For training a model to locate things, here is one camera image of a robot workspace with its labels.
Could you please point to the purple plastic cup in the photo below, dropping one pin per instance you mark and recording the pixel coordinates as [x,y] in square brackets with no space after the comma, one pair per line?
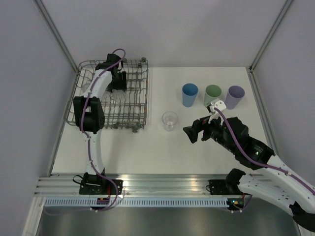
[234,96]

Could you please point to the green plastic cup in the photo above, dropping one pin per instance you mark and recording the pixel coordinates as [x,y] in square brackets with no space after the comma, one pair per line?
[212,92]

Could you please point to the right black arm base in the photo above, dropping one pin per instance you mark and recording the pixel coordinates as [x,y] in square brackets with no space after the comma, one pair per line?
[218,187]

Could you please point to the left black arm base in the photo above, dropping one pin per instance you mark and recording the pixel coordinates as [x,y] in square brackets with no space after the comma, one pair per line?
[94,185]

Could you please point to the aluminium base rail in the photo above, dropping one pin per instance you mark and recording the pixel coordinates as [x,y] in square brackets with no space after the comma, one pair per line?
[133,185]

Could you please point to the clear glass cup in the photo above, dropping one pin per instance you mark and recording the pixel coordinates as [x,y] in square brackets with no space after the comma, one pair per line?
[85,87]
[107,96]
[119,96]
[169,120]

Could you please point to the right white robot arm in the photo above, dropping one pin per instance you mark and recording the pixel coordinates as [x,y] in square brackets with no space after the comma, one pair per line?
[292,194]

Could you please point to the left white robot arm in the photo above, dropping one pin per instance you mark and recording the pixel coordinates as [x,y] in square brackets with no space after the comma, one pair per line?
[89,115]

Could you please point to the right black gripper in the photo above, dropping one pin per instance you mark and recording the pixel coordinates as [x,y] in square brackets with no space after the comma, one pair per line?
[198,125]

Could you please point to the blue plastic cup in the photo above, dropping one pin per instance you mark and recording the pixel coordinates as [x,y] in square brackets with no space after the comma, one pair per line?
[189,93]

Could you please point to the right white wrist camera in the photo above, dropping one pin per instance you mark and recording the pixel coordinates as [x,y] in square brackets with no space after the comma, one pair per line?
[215,108]

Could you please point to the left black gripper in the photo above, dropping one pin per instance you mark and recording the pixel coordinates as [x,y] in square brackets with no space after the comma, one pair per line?
[122,84]

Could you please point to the white slotted cable duct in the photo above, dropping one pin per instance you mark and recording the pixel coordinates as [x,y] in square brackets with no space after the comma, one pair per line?
[138,202]

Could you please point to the right aluminium frame post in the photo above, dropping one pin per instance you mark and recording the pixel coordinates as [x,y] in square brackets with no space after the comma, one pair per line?
[272,31]

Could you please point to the left aluminium frame post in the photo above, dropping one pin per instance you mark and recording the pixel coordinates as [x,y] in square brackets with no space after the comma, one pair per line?
[55,32]

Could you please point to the aluminium frame post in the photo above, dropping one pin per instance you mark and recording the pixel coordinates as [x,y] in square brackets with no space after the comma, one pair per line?
[55,32]
[272,31]

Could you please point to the grey wire dish rack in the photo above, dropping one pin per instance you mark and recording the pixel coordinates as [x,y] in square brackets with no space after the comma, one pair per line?
[133,113]

